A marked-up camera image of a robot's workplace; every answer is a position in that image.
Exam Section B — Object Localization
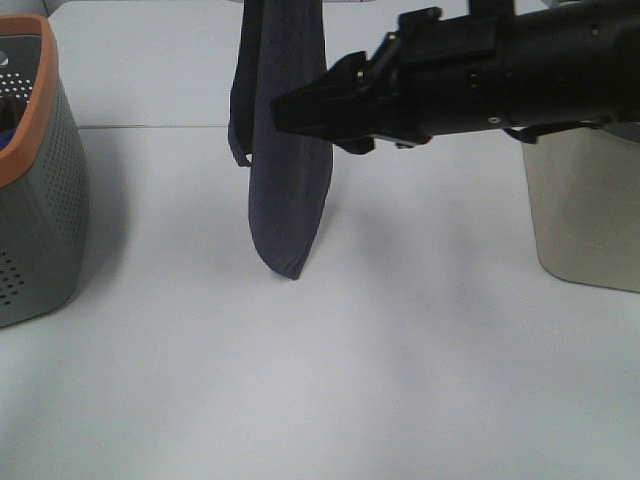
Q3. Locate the beige basket with grey rim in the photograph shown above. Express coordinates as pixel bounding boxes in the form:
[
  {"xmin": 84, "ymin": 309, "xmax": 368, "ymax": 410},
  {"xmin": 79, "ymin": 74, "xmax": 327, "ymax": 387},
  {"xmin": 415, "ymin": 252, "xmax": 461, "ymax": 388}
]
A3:
[{"xmin": 523, "ymin": 123, "xmax": 639, "ymax": 292}]

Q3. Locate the grey basket with orange rim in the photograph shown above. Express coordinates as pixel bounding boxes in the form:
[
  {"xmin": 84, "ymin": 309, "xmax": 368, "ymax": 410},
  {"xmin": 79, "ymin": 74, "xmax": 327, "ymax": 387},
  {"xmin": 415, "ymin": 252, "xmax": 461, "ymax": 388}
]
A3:
[{"xmin": 1, "ymin": 14, "xmax": 89, "ymax": 327}]

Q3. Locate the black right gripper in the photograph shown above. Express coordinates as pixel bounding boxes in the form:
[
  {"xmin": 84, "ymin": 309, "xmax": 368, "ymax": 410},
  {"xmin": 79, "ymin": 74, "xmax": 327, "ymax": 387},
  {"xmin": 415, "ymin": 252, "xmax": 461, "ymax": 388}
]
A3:
[{"xmin": 270, "ymin": 8, "xmax": 505, "ymax": 154}]

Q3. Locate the dark navy towel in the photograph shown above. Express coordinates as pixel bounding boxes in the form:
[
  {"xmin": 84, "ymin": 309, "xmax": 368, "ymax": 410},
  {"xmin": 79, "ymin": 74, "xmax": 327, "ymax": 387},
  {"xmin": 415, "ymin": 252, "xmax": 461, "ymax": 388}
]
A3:
[{"xmin": 228, "ymin": 1, "xmax": 333, "ymax": 280}]

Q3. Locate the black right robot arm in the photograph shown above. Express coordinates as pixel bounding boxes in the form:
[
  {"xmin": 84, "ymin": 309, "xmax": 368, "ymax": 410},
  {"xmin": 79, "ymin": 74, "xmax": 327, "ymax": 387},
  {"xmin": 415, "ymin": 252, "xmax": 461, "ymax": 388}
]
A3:
[{"xmin": 364, "ymin": 1, "xmax": 639, "ymax": 146}]

